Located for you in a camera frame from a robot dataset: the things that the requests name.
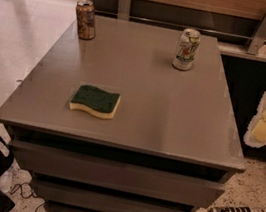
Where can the green and yellow sponge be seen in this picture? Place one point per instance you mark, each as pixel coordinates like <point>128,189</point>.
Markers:
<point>96,102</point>

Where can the white green soda can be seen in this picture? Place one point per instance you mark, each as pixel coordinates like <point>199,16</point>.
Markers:
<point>185,51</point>

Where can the orange soda can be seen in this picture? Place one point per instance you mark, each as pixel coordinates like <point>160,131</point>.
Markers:
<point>85,19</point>

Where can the grey drawer cabinet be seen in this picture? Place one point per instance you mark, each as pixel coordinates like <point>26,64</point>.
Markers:
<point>170,147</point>

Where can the right metal bracket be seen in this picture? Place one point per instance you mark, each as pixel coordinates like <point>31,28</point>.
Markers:
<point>257,39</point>

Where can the metal bracket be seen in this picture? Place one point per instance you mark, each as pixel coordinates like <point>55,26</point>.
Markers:
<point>124,9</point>
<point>257,39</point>

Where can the left metal bracket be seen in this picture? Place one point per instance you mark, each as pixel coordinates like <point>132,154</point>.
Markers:
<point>124,9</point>

